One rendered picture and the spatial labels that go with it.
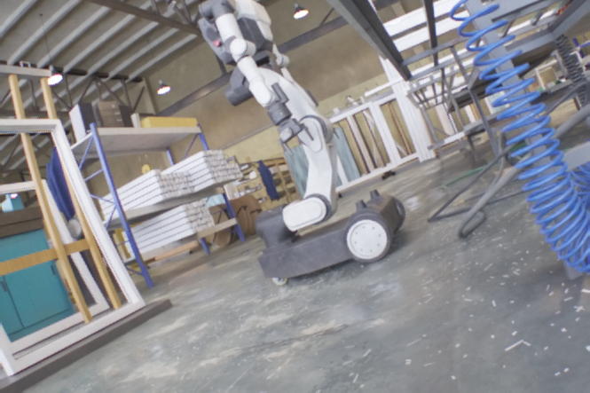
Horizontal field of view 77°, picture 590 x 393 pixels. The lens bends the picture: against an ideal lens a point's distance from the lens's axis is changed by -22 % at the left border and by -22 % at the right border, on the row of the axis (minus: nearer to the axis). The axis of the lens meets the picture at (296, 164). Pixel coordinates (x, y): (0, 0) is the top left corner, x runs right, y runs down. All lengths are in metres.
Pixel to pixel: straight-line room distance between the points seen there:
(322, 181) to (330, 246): 0.32
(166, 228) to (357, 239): 4.23
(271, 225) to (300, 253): 0.25
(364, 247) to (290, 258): 0.35
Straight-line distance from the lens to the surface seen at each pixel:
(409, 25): 2.12
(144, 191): 5.80
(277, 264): 2.11
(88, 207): 3.07
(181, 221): 5.73
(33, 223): 4.60
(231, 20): 2.10
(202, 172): 6.23
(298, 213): 2.11
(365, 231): 1.86
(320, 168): 2.09
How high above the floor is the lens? 0.37
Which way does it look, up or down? 3 degrees up
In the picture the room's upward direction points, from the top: 22 degrees counter-clockwise
